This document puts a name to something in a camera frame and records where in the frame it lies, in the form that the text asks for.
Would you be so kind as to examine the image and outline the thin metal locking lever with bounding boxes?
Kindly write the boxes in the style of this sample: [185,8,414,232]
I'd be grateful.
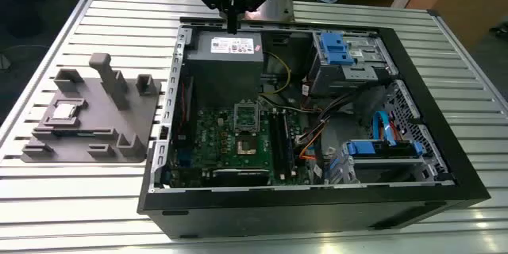
[255,96,263,133]

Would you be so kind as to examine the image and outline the silver CPU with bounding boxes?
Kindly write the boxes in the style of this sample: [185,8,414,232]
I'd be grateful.
[51,104,78,120]

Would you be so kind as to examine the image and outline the CPU socket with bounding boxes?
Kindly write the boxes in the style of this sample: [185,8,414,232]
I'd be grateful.
[234,133,263,157]

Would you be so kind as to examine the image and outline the blue plastic drive carrier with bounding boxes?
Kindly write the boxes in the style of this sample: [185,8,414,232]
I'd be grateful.
[318,32,355,67]

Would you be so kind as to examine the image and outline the grey power supply unit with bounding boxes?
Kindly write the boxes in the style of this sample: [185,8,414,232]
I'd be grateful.
[183,30,265,111]

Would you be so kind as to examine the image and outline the metal drive cage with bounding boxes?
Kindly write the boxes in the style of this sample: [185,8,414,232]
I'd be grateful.
[307,30,399,96]

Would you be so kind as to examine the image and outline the grey parts rack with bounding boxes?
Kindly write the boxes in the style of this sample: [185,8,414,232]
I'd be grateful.
[18,52,163,164]

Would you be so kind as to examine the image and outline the black RAM slot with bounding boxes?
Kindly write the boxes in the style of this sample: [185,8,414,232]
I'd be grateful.
[279,109,294,177]
[285,109,301,177]
[269,109,285,179]
[275,109,290,179]

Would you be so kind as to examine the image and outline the green motherboard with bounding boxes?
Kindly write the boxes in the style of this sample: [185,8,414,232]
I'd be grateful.
[165,108,314,188]

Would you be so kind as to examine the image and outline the blue board connector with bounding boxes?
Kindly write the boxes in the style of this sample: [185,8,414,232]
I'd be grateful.
[177,150,191,169]

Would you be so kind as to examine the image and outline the hard disk in blue carrier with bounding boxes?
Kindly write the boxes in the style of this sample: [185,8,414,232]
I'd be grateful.
[342,139,423,159]

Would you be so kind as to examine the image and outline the RAM stick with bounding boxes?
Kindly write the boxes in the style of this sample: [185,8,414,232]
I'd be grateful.
[50,130,98,138]

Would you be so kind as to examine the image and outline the blue plastic rails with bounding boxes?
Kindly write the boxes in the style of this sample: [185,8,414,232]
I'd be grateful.
[322,146,346,186]

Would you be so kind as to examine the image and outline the black graphics card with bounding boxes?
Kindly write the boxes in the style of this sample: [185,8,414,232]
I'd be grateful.
[201,167,271,189]

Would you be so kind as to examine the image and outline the metal disk bay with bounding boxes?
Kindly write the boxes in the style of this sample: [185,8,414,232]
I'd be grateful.
[350,158,449,183]

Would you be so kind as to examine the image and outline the black PC case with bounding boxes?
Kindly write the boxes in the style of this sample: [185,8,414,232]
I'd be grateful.
[135,15,491,240]

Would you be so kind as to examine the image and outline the yellow wire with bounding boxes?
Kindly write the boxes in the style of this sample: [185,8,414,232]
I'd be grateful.
[259,51,293,97]

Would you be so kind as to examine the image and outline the thin multicolour wire bundle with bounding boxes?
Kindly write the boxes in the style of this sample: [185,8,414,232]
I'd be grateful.
[259,95,321,114]

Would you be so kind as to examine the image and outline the thin red wire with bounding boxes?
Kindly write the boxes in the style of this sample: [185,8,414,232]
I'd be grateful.
[178,83,190,140]

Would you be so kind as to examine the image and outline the black cable bundle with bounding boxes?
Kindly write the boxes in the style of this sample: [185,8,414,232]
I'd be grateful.
[295,83,387,145]

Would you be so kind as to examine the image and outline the orange wire bundle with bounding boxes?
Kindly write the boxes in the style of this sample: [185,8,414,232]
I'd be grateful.
[297,142,321,161]

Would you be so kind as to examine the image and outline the light blue wire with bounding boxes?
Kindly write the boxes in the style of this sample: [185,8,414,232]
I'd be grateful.
[371,110,398,147]

